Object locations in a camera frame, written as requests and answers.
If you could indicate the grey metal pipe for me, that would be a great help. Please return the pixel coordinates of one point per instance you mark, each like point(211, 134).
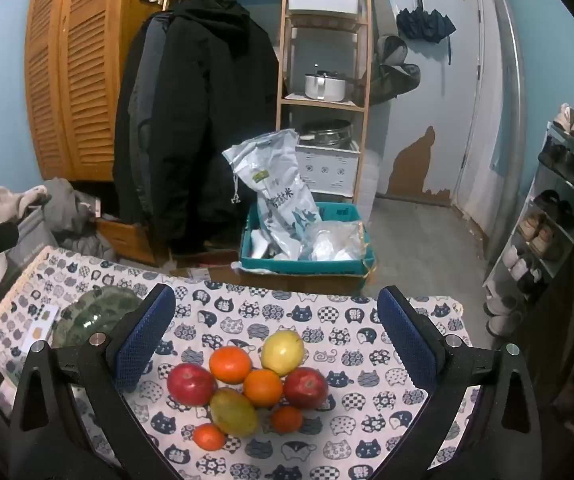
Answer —
point(509, 85)

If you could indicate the white sticker card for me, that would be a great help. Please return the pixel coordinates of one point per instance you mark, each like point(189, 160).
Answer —
point(42, 325)

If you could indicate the steel pot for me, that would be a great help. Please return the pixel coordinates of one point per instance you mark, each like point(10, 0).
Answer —
point(329, 135)

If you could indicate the black coat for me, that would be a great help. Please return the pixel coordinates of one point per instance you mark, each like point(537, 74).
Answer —
point(207, 135)

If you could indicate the dark grey jacket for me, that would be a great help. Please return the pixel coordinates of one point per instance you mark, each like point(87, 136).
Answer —
point(139, 125)

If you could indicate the brown cardboard box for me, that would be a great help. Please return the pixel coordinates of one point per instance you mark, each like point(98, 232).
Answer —
point(207, 260)

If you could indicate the white printed rice bag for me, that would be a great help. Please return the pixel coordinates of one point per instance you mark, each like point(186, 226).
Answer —
point(277, 185)

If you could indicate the pale blue door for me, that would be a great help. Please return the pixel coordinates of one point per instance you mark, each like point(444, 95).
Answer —
point(447, 100)

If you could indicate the grey fabric bag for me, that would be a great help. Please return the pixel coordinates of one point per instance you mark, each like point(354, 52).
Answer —
point(32, 245)

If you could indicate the green yellow mango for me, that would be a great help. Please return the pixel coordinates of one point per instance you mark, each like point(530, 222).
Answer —
point(233, 412)

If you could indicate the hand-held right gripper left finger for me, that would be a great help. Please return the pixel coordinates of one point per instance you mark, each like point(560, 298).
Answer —
point(139, 345)

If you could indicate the red apple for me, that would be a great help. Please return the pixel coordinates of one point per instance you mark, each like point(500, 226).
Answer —
point(305, 387)
point(192, 384)

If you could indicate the pale shoe rack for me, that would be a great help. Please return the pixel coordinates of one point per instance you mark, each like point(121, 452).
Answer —
point(569, 136)

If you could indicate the small tangerine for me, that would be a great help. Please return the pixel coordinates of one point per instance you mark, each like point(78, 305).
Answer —
point(287, 419)
point(209, 437)

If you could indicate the grey sweatshirt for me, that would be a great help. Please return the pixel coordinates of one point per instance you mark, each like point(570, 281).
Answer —
point(67, 210)

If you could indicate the medium orange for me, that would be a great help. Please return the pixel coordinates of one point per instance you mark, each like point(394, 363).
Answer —
point(263, 387)

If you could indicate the teal cardboard box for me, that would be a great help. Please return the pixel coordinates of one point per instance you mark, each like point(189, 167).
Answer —
point(307, 266)

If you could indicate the wooden crate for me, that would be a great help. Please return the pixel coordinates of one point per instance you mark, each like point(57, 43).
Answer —
point(122, 240)

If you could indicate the wooden louvered door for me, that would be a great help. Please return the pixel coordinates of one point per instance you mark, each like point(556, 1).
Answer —
point(67, 85)

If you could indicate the dark blue folded umbrella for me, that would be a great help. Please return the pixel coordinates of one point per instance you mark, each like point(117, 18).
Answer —
point(424, 22)

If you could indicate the clear plastic bag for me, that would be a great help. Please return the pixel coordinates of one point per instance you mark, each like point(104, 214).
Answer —
point(334, 242)

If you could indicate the white patterned box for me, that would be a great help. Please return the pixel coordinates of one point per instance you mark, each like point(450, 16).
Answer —
point(332, 170)

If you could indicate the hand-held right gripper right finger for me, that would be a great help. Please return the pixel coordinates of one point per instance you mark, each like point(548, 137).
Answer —
point(409, 340)

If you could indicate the yellow lemon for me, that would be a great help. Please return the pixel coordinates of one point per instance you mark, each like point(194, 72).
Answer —
point(282, 352)

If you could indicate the large orange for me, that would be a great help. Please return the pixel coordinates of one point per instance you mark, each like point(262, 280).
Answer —
point(230, 364)

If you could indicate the green glazed plate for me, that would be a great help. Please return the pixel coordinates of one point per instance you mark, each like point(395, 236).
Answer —
point(92, 310)

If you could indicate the wooden shelf rack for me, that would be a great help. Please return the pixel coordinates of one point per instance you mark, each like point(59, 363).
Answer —
point(317, 103)

